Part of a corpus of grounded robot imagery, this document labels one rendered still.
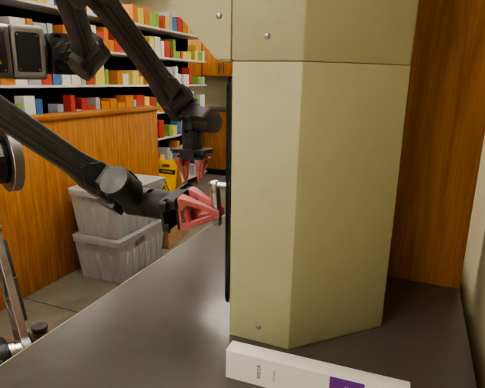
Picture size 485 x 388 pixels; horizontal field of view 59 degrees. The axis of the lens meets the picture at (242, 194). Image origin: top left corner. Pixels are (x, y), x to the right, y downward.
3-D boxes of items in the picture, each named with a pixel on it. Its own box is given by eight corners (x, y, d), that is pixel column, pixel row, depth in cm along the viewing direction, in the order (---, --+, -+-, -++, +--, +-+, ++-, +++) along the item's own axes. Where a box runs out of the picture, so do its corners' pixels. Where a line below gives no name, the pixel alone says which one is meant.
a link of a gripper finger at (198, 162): (201, 185, 121) (200, 153, 119) (178, 183, 124) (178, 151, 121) (212, 181, 127) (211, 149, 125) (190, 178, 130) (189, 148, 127)
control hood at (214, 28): (290, 68, 93) (292, 19, 91) (231, 61, 64) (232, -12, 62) (242, 68, 98) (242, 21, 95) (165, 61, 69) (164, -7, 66)
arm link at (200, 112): (178, 84, 118) (160, 107, 115) (205, 85, 110) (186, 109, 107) (202, 114, 126) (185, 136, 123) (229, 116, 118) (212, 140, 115)
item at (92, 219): (168, 217, 335) (166, 176, 327) (118, 242, 281) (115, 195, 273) (124, 210, 351) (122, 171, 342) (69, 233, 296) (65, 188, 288)
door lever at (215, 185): (235, 232, 77) (241, 225, 79) (233, 182, 74) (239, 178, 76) (209, 227, 79) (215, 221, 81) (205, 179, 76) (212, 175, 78)
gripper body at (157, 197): (194, 182, 84) (162, 178, 87) (167, 202, 76) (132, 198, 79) (197, 212, 87) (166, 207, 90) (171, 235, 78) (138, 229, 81)
